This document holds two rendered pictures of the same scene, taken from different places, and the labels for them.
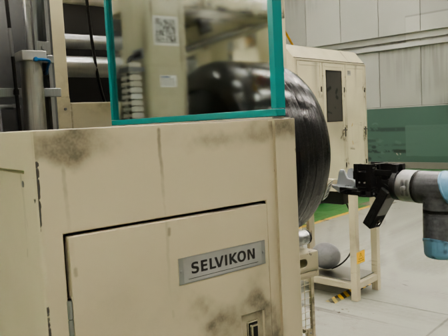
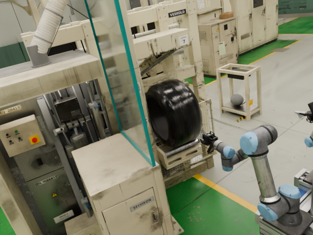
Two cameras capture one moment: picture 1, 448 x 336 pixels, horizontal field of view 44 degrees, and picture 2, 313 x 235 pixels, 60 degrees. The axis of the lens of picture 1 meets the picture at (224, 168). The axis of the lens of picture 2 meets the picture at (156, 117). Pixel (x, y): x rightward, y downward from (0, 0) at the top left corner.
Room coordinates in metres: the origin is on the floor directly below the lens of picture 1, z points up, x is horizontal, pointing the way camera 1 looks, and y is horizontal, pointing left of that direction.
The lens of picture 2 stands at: (-0.36, -0.48, 2.13)
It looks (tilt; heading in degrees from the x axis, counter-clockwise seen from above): 25 degrees down; 15
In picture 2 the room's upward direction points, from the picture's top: 12 degrees counter-clockwise
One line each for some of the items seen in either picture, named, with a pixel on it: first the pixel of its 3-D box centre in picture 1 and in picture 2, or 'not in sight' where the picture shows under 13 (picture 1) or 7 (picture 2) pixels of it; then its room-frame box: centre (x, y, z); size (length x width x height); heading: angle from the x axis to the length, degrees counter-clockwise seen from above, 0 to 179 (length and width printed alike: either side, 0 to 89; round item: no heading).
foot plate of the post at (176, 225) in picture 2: not in sight; (165, 227); (1.52, 0.17, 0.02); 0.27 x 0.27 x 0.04; 37
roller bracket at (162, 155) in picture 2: not in sight; (155, 149); (1.58, 0.12, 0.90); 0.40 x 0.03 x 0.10; 37
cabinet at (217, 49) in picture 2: not in sight; (216, 47); (6.43, -0.47, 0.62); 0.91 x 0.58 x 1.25; 138
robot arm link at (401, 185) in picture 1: (409, 186); (218, 145); (1.27, -0.43, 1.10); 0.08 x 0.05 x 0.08; 127
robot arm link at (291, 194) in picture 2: not in sight; (288, 197); (0.98, -0.81, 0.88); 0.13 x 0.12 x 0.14; 128
